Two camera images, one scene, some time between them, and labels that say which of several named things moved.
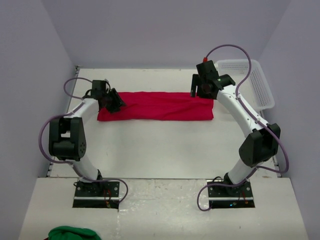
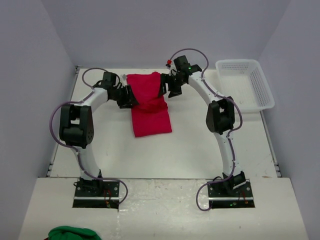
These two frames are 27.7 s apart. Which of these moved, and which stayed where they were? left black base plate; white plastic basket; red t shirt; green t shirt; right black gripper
Moved: red t shirt; right black gripper
Stayed: left black base plate; green t shirt; white plastic basket
